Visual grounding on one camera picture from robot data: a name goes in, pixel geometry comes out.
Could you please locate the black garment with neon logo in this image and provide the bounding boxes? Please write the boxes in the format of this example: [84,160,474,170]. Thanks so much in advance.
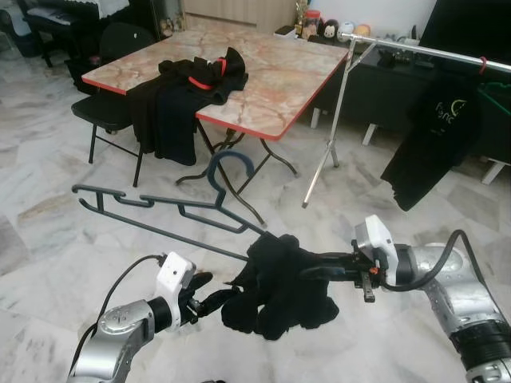
[221,234,340,342]

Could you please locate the black plastic hanger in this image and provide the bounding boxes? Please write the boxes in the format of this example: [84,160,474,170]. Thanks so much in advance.
[72,150,272,260]

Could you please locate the green plastic hanger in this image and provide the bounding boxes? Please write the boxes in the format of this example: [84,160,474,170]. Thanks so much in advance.
[483,78,511,113]

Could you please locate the black trousers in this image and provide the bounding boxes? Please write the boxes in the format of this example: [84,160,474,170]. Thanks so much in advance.
[381,68,484,212]

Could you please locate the plain black garment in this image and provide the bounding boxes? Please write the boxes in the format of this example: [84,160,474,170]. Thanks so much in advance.
[126,76,210,167]

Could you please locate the black folding chair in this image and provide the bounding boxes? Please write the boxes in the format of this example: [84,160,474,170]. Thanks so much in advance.
[70,22,156,188]

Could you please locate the black mouse plush ball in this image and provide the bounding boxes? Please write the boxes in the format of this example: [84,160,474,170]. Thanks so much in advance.
[319,20,340,42]

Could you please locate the glass jar with red lid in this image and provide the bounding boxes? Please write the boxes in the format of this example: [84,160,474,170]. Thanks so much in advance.
[302,10,320,39]

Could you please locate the gold trophy with blue globe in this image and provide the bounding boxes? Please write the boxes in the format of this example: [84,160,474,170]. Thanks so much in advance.
[291,0,306,37]

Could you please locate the light wooden cabinet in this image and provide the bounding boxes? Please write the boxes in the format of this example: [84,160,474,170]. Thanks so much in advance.
[182,0,298,33]

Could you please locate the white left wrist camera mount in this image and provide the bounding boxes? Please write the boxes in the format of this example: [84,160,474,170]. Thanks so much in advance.
[156,254,196,302]

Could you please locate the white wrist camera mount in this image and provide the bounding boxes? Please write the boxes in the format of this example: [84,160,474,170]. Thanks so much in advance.
[156,254,196,302]
[354,215,398,280]

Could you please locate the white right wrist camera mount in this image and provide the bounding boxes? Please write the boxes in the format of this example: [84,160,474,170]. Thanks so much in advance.
[354,215,398,280]

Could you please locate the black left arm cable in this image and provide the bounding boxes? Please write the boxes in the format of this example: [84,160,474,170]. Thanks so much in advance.
[76,254,170,376]

